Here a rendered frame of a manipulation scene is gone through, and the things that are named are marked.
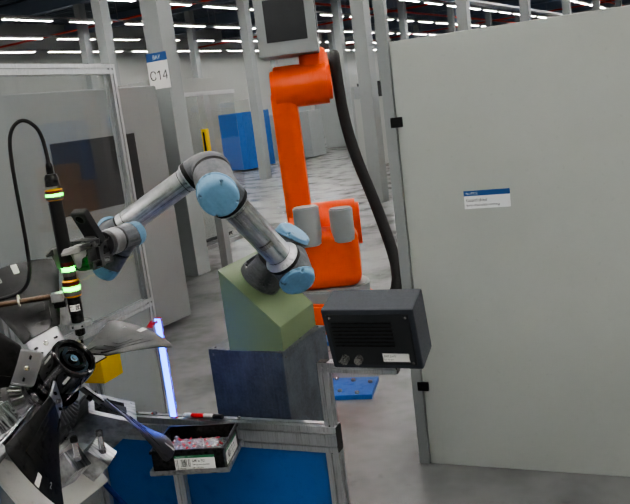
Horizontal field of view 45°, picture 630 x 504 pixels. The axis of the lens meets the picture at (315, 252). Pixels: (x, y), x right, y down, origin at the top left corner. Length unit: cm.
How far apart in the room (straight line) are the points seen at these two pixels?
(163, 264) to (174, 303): 37
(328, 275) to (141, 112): 215
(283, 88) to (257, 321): 354
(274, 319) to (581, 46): 169
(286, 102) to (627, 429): 350
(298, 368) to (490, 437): 142
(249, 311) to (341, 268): 333
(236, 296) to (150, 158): 425
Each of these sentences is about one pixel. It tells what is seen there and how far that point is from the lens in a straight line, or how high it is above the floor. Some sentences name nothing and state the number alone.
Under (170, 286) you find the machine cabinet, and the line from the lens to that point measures 683.
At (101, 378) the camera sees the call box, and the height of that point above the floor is 100.
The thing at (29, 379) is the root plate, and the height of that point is 119.
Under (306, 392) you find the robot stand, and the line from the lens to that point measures 265.
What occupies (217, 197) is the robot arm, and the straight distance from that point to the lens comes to 216.
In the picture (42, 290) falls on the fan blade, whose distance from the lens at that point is 218.
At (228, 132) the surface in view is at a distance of 1008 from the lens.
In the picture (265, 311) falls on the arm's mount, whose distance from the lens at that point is 250.
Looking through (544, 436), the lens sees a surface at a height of 17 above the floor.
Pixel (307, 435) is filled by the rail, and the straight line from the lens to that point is 229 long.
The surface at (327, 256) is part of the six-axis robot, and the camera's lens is 580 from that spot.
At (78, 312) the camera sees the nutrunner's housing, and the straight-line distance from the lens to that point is 210.
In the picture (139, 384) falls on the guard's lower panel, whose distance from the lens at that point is 355.
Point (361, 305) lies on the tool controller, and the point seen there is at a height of 123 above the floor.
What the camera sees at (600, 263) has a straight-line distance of 343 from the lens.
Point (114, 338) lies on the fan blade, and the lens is 225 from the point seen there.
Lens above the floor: 177
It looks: 11 degrees down
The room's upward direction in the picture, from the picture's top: 7 degrees counter-clockwise
